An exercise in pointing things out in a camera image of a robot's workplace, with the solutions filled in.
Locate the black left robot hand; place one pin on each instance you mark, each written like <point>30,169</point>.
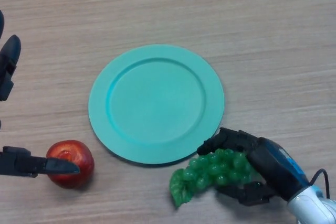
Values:
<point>15,162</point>

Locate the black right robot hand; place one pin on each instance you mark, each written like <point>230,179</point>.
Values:
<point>275,166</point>

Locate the green plastic grape bunch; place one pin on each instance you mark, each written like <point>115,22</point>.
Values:
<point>210,169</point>

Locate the teal round plate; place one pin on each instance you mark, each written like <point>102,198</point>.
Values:
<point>157,103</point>

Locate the red apple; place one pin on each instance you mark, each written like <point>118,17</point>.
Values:
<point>78,155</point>

